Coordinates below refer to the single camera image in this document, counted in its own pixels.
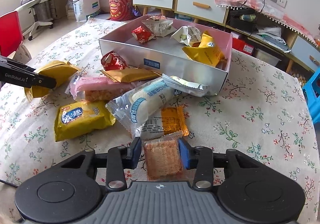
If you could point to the beige cloth bag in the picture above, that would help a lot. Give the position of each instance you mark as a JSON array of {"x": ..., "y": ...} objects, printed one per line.
[{"x": 22, "y": 52}]

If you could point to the black storage box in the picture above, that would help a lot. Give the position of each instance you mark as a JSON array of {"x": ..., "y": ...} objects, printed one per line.
[{"x": 240, "y": 25}]

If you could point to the white shopping bag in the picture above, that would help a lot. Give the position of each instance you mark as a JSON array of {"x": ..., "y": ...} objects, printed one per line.
[{"x": 85, "y": 8}]

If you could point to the folded pale clothes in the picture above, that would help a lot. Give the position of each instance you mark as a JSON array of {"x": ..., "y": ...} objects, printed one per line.
[{"x": 271, "y": 36}]

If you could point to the clear rice cracker packet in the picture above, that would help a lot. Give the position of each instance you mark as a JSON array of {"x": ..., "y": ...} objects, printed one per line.
[{"x": 160, "y": 159}]

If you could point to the white storage bin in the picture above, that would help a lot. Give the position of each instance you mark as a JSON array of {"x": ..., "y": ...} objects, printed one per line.
[{"x": 267, "y": 57}]

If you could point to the gold pillow packet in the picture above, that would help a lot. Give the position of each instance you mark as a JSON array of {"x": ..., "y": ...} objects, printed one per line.
[{"x": 57, "y": 70}]

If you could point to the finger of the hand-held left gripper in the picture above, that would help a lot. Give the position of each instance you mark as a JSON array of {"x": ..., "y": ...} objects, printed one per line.
[
  {"x": 47, "y": 83},
  {"x": 15, "y": 63}
]

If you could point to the clear packet white roll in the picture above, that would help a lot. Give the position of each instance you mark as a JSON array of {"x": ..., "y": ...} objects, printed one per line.
[{"x": 145, "y": 104}]

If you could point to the yellow packet blue label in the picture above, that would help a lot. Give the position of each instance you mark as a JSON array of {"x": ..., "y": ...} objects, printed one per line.
[{"x": 80, "y": 119}]

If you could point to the pile of oranges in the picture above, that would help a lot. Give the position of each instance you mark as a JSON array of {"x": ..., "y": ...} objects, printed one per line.
[{"x": 317, "y": 40}]

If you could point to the red snack packet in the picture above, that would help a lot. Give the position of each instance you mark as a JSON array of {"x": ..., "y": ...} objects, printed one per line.
[
  {"x": 115, "y": 61},
  {"x": 142, "y": 33}
]

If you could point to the blue plastic stool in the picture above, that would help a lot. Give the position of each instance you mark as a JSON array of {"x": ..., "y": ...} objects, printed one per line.
[{"x": 313, "y": 94}]

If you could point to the yellow egg tray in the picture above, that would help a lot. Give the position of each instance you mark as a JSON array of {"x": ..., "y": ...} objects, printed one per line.
[{"x": 296, "y": 76}]

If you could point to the cream silver snack packet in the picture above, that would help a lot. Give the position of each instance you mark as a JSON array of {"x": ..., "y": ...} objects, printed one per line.
[{"x": 187, "y": 86}]

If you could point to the silver box pink inside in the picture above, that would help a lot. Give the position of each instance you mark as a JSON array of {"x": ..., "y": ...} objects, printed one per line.
[{"x": 175, "y": 63}]

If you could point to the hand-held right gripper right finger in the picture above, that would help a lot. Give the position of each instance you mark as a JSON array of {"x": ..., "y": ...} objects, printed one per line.
[{"x": 185, "y": 154}]

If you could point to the pale blue drawer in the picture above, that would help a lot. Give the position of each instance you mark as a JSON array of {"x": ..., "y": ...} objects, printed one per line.
[{"x": 305, "y": 48}]

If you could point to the white packet black text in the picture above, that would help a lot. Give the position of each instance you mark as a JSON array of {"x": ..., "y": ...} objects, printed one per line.
[{"x": 157, "y": 26}]

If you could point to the red chair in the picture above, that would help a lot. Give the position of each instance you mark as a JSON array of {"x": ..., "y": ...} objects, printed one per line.
[{"x": 10, "y": 31}]

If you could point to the orange packet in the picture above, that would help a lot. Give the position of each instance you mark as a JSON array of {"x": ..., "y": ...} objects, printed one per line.
[{"x": 172, "y": 119}]

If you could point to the pink wafer packet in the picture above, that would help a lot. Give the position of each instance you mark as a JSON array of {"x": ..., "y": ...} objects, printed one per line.
[{"x": 100, "y": 86}]

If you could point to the golden bar packet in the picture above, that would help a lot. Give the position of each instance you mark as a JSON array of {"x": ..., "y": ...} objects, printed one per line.
[{"x": 130, "y": 75}]

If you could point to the floral cloth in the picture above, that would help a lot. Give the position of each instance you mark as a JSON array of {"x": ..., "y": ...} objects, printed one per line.
[{"x": 250, "y": 119}]

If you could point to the red box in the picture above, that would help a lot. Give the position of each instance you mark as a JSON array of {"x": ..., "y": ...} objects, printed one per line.
[{"x": 243, "y": 47}]

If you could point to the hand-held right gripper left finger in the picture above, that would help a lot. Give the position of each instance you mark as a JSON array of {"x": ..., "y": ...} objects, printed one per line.
[{"x": 133, "y": 154}]

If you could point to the large yellow waffle packet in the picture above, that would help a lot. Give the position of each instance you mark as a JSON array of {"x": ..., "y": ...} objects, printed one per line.
[{"x": 200, "y": 51}]

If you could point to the green yellow pouch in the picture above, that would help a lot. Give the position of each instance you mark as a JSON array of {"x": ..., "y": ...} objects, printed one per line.
[{"x": 247, "y": 17}]

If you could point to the low wooden shelf unit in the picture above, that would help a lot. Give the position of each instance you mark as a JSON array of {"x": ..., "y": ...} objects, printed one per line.
[{"x": 291, "y": 36}]

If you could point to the red printed bag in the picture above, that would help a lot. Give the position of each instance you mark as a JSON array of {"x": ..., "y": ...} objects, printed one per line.
[{"x": 120, "y": 6}]

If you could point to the white green printed packet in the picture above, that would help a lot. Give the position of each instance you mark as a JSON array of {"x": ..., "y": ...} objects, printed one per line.
[{"x": 186, "y": 35}]

